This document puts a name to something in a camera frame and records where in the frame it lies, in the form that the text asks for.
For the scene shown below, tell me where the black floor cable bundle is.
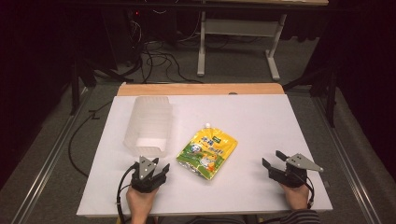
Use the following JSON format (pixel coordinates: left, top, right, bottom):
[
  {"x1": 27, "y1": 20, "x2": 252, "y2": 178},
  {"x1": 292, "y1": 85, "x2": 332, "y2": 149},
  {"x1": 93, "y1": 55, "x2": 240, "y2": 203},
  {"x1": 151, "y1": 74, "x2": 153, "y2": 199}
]
[{"x1": 126, "y1": 8, "x2": 205, "y2": 85}]

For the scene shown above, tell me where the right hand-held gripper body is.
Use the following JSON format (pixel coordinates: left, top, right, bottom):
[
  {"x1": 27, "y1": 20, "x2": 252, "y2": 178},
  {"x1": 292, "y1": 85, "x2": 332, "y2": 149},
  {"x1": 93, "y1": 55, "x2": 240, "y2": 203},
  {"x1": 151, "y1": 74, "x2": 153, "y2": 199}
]
[{"x1": 267, "y1": 153, "x2": 325, "y2": 189}]

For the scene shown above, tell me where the person's right hand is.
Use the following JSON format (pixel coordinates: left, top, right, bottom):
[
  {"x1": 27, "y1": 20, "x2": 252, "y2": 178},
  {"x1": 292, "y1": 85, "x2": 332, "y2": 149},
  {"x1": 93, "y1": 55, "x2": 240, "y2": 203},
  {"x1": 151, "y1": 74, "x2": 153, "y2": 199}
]
[{"x1": 279, "y1": 182, "x2": 311, "y2": 212}]

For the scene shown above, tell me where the person's dark lap clothing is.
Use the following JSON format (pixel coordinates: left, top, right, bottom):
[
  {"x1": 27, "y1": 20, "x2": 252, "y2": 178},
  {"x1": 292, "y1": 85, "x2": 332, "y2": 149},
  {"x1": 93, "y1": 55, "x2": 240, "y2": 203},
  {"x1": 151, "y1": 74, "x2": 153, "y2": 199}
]
[{"x1": 155, "y1": 214, "x2": 282, "y2": 224}]

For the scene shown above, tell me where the person's left hand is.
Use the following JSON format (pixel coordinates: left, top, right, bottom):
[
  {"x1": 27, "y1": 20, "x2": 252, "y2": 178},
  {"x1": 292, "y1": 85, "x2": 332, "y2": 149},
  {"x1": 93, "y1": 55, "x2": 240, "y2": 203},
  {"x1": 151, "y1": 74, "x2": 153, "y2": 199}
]
[{"x1": 125, "y1": 185, "x2": 161, "y2": 218}]

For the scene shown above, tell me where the yellow green spout pouch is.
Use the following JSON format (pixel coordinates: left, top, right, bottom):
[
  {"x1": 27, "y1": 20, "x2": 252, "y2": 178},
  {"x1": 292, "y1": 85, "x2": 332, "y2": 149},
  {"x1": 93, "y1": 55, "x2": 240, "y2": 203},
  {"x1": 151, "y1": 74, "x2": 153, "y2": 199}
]
[{"x1": 176, "y1": 122, "x2": 239, "y2": 182}]

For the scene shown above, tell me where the white table mat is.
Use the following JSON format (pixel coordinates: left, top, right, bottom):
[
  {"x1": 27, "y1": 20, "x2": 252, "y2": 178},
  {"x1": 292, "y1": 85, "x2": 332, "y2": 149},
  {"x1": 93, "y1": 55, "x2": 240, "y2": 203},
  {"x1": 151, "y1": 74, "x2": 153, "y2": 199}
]
[{"x1": 76, "y1": 93, "x2": 333, "y2": 218}]

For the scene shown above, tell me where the hand-held gripper black cable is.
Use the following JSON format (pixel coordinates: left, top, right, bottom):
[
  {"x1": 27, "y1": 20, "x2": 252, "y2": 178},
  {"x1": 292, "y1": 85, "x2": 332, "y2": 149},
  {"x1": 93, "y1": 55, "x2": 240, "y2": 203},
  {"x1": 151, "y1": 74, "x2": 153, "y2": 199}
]
[
  {"x1": 116, "y1": 163, "x2": 140, "y2": 224},
  {"x1": 298, "y1": 173, "x2": 316, "y2": 210}
]

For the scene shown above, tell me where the left hand-held gripper black cable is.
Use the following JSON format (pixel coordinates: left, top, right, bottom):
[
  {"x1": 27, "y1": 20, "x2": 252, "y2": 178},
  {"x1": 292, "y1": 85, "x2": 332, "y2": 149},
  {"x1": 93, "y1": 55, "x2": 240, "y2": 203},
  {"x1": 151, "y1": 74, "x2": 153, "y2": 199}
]
[{"x1": 116, "y1": 163, "x2": 140, "y2": 224}]

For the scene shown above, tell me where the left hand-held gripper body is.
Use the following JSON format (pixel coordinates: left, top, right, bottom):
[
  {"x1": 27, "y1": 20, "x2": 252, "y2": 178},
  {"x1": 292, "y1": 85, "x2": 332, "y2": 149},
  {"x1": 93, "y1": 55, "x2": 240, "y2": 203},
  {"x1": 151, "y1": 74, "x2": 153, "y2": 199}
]
[{"x1": 130, "y1": 155, "x2": 166, "y2": 194}]

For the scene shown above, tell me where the metal floor rail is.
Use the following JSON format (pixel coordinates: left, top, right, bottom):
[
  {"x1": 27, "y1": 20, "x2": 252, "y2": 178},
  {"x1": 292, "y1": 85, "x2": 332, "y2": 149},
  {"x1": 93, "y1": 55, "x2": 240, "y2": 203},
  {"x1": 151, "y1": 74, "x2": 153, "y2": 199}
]
[
  {"x1": 10, "y1": 86, "x2": 95, "y2": 224},
  {"x1": 310, "y1": 95, "x2": 378, "y2": 224}
]

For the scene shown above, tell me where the translucent plastic storage box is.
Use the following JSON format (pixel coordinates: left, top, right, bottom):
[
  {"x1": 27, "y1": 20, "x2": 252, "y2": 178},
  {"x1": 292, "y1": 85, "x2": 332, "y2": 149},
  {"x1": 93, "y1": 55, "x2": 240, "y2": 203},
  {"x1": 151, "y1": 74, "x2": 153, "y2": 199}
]
[{"x1": 122, "y1": 95, "x2": 174, "y2": 159}]

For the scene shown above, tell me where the black computer tower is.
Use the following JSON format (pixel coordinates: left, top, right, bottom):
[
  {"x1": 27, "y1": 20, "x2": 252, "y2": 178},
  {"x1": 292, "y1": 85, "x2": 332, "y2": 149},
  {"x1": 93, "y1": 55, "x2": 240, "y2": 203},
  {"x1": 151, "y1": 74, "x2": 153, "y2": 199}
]
[{"x1": 102, "y1": 7, "x2": 148, "y2": 72}]

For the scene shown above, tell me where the right hand-held gripper black cable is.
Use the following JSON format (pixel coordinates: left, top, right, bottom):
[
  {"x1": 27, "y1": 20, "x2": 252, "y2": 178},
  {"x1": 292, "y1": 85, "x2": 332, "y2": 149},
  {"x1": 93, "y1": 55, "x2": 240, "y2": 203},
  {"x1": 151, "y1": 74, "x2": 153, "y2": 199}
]
[{"x1": 298, "y1": 173, "x2": 316, "y2": 210}]

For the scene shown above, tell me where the long black floor cable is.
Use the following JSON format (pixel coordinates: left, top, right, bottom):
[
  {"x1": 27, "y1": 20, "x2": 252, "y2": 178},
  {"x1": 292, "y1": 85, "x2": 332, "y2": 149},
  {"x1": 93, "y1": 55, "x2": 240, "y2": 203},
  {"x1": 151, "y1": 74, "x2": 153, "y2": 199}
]
[{"x1": 67, "y1": 100, "x2": 113, "y2": 179}]

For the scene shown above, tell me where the black metal stand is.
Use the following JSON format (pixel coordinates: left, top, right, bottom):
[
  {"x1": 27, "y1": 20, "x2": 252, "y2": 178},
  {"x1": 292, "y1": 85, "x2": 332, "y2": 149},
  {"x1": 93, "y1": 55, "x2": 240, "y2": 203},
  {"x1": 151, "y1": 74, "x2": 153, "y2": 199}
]
[
  {"x1": 69, "y1": 57, "x2": 135, "y2": 117},
  {"x1": 282, "y1": 60, "x2": 338, "y2": 129}
]

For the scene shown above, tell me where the white-framed wooden desk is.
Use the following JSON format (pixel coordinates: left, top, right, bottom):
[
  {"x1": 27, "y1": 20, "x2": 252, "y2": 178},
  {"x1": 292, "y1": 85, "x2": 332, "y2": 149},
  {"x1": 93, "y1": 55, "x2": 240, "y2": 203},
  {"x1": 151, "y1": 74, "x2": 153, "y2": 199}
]
[{"x1": 196, "y1": 0, "x2": 330, "y2": 82}]

